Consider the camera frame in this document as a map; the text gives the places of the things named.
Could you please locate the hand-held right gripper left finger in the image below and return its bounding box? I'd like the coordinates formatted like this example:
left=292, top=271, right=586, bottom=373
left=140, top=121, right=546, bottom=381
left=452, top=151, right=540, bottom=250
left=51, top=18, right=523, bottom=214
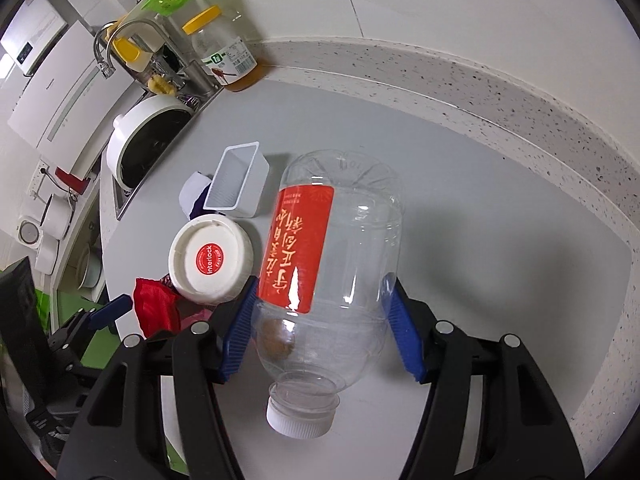
left=57, top=275, right=261, bottom=480

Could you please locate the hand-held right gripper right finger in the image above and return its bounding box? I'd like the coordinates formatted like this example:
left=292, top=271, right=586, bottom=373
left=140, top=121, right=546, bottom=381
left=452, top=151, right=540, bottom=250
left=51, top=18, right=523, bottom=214
left=387, top=277, right=586, bottom=480

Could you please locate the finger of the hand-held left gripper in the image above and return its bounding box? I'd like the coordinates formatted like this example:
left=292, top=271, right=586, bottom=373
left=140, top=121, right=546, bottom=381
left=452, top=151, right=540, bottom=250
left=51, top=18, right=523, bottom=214
left=65, top=295, right=133, bottom=332

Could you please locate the clear plastic bottle red label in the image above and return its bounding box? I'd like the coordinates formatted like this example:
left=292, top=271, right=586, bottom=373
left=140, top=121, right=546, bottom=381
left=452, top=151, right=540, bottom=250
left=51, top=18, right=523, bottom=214
left=250, top=149, right=405, bottom=440

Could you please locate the pale bowl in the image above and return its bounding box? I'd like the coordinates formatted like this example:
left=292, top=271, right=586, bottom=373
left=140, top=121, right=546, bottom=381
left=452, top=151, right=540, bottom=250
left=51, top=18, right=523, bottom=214
left=77, top=247, right=106, bottom=291

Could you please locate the red wrapper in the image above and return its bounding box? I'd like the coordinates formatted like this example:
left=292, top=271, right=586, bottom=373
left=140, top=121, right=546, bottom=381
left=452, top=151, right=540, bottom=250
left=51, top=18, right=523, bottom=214
left=132, top=277, right=181, bottom=338

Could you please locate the black panel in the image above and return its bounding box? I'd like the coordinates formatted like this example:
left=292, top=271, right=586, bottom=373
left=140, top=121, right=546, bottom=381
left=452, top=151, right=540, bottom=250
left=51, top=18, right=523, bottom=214
left=0, top=257, right=51, bottom=401

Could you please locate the white round jar red sticker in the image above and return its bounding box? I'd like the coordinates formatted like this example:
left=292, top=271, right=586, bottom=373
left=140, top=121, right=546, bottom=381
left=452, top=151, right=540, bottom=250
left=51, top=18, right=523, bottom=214
left=168, top=215, right=255, bottom=306

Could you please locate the small white pot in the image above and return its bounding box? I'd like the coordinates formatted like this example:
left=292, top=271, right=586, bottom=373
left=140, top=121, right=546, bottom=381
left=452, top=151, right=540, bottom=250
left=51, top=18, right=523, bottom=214
left=35, top=237, right=61, bottom=276

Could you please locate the stainless steel sink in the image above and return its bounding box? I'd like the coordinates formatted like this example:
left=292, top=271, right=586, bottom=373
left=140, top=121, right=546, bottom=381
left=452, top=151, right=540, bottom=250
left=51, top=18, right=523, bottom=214
left=112, top=60, right=226, bottom=221

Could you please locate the large white pot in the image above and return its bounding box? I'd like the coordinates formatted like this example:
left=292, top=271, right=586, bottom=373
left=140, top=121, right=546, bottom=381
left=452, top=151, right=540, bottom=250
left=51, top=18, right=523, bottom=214
left=40, top=192, right=76, bottom=241

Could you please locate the white round timer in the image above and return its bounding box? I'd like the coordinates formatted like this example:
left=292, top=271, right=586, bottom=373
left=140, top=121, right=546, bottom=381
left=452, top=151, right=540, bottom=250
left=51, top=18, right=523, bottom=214
left=17, top=215, right=43, bottom=246

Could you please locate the red kettle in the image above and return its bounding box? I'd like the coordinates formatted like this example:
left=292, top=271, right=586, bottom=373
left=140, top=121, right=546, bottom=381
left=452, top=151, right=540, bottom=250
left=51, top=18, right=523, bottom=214
left=54, top=166, right=93, bottom=193

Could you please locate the small white purple cup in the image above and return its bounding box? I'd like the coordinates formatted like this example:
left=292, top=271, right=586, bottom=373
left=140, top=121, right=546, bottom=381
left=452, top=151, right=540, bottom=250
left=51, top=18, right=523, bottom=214
left=179, top=171, right=213, bottom=221

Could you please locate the white rectangular plastic tub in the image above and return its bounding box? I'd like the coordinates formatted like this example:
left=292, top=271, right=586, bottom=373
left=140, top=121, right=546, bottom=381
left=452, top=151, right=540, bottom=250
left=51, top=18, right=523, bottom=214
left=202, top=141, right=271, bottom=218

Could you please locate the white round pot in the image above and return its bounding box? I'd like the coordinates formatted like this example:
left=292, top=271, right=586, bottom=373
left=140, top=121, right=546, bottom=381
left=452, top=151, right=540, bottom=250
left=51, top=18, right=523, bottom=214
left=106, top=94, right=195, bottom=191

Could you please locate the yellow sponge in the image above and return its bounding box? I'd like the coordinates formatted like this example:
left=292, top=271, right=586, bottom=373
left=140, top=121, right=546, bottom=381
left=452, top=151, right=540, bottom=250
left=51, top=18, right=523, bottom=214
left=150, top=74, right=178, bottom=96

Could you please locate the chrome faucet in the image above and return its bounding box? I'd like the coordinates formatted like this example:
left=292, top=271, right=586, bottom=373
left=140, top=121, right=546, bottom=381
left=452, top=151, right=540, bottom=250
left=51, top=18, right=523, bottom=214
left=93, top=19, right=201, bottom=96

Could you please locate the yellow white cup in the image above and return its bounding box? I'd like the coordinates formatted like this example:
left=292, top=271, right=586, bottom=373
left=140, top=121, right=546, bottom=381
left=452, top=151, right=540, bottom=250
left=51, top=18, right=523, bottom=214
left=111, top=37, right=153, bottom=73

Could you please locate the glass jar yellow lid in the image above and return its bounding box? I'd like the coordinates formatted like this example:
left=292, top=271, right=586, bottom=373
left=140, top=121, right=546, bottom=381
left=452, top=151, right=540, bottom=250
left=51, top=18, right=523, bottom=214
left=181, top=5, right=266, bottom=93

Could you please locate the white water heater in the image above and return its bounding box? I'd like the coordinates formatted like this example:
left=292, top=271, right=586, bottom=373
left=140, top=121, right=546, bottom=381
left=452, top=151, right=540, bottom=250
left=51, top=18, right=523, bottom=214
left=0, top=0, right=68, bottom=76

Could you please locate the wall socket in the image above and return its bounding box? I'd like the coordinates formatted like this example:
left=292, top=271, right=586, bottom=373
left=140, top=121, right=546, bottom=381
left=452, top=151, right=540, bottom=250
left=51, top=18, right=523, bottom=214
left=30, top=160, right=53, bottom=198

